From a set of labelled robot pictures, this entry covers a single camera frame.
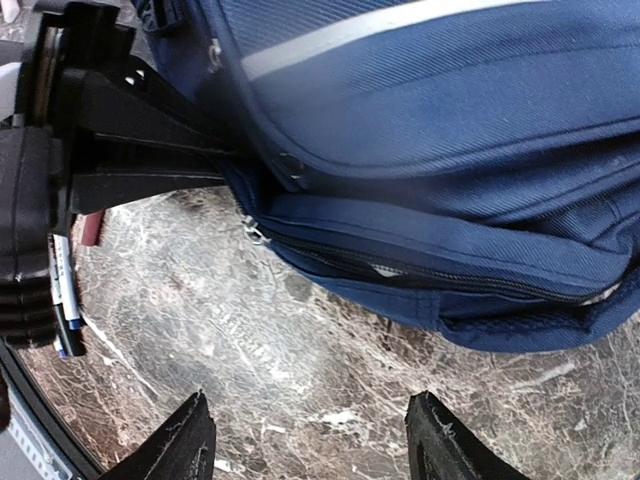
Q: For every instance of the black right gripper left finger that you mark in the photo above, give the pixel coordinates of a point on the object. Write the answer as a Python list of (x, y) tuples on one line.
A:
[(183, 447)]

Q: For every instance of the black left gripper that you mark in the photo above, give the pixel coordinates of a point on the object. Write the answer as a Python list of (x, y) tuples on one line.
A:
[(125, 101)]

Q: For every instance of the purple capped white marker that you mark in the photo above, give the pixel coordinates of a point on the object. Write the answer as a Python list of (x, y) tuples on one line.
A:
[(65, 281)]

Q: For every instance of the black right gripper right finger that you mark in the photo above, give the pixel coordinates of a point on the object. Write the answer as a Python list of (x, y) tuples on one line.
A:
[(441, 447)]

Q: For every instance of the red capped white marker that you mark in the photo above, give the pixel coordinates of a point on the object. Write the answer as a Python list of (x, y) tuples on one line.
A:
[(92, 228)]

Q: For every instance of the black capped white marker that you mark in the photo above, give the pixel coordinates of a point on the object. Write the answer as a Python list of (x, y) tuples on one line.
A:
[(69, 341)]

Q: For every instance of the navy blue backpack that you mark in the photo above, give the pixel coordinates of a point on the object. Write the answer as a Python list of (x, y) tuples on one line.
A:
[(465, 167)]

